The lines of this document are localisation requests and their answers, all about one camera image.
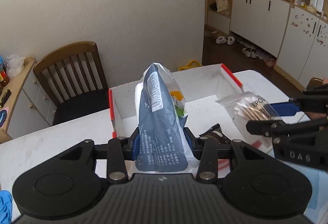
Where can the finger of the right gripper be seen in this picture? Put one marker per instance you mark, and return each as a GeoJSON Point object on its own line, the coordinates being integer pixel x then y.
{"type": "Point", "coordinates": [313, 100]}
{"type": "Point", "coordinates": [282, 127]}

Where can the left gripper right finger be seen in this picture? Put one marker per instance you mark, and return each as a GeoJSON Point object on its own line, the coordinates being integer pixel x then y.
{"type": "Point", "coordinates": [205, 150]}

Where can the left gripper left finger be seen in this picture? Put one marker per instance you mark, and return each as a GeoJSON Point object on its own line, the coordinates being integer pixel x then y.
{"type": "Point", "coordinates": [119, 150]}

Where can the black snack packet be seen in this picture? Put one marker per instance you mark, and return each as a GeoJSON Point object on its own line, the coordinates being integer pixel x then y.
{"type": "Point", "coordinates": [216, 133]}

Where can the clear bag of swabs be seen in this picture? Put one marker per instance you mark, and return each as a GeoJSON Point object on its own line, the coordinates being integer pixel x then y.
{"type": "Point", "coordinates": [249, 106]}

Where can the blue white snack bag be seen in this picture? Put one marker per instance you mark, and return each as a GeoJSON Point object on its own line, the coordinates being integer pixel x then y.
{"type": "Point", "coordinates": [161, 115]}

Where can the red cardboard shoe box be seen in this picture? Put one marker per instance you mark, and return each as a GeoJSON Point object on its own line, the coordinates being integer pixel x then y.
{"type": "Point", "coordinates": [202, 88]}

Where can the yellow bag on floor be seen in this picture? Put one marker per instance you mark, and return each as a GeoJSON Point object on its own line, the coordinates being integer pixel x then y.
{"type": "Point", "coordinates": [191, 65]}

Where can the white wardrobe cabinets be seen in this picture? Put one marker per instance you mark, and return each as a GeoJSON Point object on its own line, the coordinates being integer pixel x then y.
{"type": "Point", "coordinates": [292, 32]}

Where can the dark wooden chair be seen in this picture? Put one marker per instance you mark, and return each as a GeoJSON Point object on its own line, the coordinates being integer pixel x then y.
{"type": "Point", "coordinates": [73, 78]}

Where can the white slippers pair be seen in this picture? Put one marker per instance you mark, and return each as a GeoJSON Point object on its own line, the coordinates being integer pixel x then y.
{"type": "Point", "coordinates": [228, 40]}

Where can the white sideboard cabinet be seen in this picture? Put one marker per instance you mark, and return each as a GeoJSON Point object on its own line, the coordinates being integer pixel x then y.
{"type": "Point", "coordinates": [28, 108]}

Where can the blue cloth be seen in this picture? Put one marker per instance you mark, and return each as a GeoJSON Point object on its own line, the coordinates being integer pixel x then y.
{"type": "Point", "coordinates": [5, 207]}

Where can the white tote bag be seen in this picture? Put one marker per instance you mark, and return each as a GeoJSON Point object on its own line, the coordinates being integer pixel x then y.
{"type": "Point", "coordinates": [222, 5]}

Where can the red sauce jar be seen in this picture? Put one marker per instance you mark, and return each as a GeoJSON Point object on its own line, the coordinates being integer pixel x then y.
{"type": "Point", "coordinates": [4, 79]}

